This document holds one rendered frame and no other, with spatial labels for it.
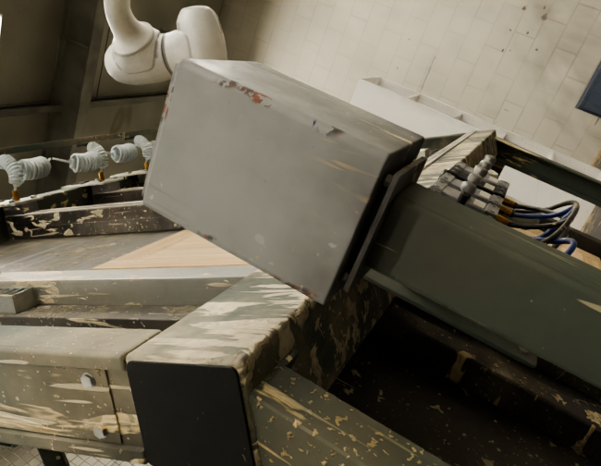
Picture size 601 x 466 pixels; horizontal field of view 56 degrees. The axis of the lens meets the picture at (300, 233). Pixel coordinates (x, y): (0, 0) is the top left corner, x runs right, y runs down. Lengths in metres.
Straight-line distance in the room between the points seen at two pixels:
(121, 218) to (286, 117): 1.15
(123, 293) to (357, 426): 0.47
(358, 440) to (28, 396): 0.34
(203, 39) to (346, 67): 5.08
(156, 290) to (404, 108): 4.08
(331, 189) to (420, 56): 5.79
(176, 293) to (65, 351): 0.26
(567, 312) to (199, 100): 0.29
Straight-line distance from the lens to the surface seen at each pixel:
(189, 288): 0.78
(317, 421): 0.48
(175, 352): 0.50
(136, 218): 1.48
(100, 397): 0.57
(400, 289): 0.67
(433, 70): 6.13
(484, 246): 0.40
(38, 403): 0.64
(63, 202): 1.98
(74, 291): 0.92
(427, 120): 4.73
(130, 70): 1.41
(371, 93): 4.83
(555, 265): 0.41
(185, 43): 1.36
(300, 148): 0.38
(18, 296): 0.97
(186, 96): 0.42
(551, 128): 6.05
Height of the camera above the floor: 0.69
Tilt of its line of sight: 15 degrees up
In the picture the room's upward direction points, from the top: 62 degrees counter-clockwise
